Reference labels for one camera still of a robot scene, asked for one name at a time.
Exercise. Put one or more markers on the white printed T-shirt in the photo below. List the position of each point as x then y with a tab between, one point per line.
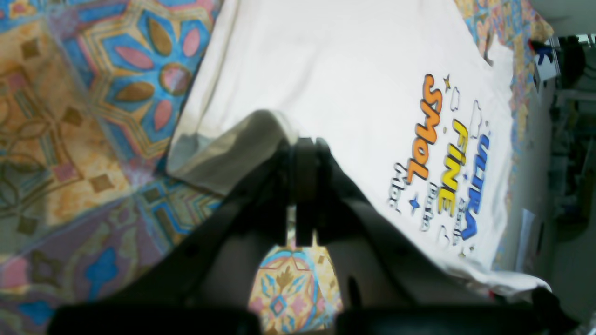
412	111

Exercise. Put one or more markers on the blue clamp lower left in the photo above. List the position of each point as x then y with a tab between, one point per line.
546	61

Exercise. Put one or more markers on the patterned tablecloth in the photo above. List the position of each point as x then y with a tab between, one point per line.
91	94

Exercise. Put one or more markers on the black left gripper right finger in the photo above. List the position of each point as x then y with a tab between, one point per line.
388	286

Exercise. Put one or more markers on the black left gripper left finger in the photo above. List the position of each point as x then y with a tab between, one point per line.
203	286

